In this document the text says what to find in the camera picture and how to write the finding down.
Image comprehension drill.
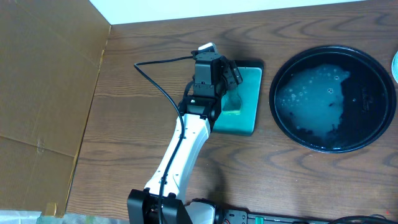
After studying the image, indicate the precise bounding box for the green yellow sponge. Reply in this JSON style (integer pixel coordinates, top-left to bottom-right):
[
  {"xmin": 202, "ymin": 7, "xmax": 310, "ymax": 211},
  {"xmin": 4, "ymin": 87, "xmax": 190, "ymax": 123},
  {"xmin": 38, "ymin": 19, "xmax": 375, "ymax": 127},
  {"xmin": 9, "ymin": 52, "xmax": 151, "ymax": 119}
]
[{"xmin": 221, "ymin": 89, "xmax": 242, "ymax": 114}]

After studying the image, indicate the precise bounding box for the white plate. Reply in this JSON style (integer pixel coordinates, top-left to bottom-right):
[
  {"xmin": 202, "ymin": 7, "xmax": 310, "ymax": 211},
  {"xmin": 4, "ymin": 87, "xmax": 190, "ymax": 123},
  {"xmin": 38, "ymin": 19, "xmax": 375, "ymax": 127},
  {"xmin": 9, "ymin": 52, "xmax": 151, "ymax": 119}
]
[{"xmin": 391, "ymin": 52, "xmax": 398, "ymax": 83}]

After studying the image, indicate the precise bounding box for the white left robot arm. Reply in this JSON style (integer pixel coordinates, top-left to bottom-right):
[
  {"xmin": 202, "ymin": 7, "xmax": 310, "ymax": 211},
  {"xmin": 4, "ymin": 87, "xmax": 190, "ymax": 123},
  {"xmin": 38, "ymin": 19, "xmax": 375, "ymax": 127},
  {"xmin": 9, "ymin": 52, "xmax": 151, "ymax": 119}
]
[{"xmin": 127, "ymin": 50, "xmax": 243, "ymax": 223}]

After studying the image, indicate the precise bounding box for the black rectangular water tray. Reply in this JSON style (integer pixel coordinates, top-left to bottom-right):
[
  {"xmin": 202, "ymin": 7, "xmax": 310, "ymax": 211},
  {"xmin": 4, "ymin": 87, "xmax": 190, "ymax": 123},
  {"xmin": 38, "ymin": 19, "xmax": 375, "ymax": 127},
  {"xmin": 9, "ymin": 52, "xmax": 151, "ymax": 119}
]
[{"xmin": 213, "ymin": 60, "xmax": 264, "ymax": 136}]

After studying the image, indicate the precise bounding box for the round black tray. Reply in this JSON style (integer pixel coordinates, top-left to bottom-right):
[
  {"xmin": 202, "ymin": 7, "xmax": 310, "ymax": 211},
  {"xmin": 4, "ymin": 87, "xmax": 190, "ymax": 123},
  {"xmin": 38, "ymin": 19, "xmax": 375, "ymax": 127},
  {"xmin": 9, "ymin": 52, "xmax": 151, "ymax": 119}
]
[{"xmin": 269, "ymin": 45, "xmax": 397, "ymax": 154}]

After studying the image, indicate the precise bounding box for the brown cardboard panel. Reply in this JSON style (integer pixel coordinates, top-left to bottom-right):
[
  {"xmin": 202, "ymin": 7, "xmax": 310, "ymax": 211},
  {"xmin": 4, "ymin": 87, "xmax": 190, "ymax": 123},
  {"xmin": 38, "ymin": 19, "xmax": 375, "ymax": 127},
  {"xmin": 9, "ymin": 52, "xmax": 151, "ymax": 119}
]
[{"xmin": 1, "ymin": 0, "xmax": 111, "ymax": 217}]

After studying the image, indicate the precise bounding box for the black left camera cable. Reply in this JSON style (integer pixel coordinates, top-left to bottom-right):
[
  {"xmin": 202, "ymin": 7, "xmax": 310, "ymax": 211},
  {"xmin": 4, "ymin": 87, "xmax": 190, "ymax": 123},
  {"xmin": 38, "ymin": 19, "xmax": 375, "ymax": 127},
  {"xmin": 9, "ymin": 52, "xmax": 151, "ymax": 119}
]
[{"xmin": 133, "ymin": 55, "xmax": 195, "ymax": 224}]

